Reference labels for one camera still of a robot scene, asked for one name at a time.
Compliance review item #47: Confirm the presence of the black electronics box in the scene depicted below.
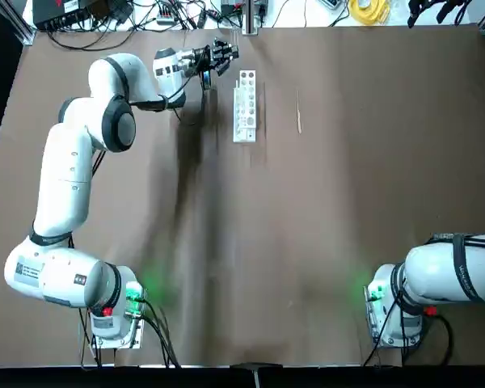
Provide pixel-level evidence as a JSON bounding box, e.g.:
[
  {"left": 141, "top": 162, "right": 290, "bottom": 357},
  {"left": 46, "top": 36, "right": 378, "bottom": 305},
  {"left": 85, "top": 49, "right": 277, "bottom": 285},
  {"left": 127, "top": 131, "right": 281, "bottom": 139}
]
[{"left": 32, "top": 0, "right": 111, "bottom": 32}]

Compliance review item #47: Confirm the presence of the black gadget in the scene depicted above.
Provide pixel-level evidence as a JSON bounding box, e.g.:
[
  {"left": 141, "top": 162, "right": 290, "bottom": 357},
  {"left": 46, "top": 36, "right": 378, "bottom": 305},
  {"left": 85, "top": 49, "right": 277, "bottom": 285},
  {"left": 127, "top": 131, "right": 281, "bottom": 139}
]
[{"left": 406, "top": 0, "right": 474, "bottom": 28}]

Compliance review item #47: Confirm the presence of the grey power strip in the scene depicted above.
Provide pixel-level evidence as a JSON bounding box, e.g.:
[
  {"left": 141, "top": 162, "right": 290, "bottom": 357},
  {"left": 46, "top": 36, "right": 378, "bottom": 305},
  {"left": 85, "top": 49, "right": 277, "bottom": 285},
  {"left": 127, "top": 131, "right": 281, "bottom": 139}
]
[{"left": 220, "top": 0, "right": 270, "bottom": 9}]

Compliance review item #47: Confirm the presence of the black arm foot cable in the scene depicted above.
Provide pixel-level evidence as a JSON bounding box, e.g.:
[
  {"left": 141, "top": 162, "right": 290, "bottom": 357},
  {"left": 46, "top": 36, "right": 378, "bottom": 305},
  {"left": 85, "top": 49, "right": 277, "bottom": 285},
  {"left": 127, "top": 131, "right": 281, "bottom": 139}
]
[
  {"left": 135, "top": 297, "right": 183, "bottom": 369},
  {"left": 363, "top": 310, "right": 457, "bottom": 368}
]

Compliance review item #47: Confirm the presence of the black cable loop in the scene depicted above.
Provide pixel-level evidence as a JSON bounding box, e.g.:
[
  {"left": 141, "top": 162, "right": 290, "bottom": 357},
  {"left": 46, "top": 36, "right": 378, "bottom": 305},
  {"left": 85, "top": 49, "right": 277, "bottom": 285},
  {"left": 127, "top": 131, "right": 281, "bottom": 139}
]
[{"left": 47, "top": 27, "right": 135, "bottom": 53}]

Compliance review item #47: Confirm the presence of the yellow plastic container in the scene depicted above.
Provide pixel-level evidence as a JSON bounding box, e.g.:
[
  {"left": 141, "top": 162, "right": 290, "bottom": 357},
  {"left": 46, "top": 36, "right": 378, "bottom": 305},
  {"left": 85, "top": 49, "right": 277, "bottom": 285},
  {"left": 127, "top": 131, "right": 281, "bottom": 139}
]
[{"left": 346, "top": 0, "right": 391, "bottom": 24}]

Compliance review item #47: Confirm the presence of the aluminium profile post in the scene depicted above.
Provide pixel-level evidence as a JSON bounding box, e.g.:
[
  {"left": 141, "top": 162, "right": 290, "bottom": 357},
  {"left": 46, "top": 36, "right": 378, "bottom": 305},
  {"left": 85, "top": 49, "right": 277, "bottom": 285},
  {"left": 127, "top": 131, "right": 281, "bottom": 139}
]
[{"left": 242, "top": 0, "right": 263, "bottom": 36}]

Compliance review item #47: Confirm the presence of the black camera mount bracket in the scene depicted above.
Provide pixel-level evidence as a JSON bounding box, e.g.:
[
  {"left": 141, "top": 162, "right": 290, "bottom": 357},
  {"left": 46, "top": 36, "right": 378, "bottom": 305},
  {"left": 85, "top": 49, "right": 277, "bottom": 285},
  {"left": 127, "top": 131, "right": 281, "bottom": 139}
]
[{"left": 229, "top": 362, "right": 285, "bottom": 388}]

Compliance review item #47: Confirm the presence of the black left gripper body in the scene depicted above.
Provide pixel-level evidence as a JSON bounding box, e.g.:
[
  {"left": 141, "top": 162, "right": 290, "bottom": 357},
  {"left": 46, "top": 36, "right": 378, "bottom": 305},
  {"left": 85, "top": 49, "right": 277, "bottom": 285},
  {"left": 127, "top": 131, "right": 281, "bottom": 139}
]
[{"left": 200, "top": 43, "right": 219, "bottom": 74}]

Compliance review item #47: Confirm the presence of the white test tube rack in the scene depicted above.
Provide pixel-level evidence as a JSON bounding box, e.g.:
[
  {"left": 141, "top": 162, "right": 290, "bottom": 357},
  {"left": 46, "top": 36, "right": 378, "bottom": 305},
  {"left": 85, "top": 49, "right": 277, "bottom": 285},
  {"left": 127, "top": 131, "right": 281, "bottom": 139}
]
[{"left": 231, "top": 69, "right": 258, "bottom": 144}]

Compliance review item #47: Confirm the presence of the black right arm foot cable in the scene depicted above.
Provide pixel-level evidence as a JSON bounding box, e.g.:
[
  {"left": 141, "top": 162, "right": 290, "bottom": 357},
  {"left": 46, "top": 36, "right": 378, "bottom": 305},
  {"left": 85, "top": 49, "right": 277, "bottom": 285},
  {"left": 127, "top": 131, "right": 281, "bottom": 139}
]
[{"left": 363, "top": 310, "right": 457, "bottom": 368}]

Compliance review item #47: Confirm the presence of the black left arm foot cable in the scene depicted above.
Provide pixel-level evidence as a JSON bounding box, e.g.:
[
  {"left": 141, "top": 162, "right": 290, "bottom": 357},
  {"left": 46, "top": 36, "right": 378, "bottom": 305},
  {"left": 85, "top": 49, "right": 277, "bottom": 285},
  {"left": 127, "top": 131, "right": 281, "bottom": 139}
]
[{"left": 135, "top": 297, "right": 183, "bottom": 369}]

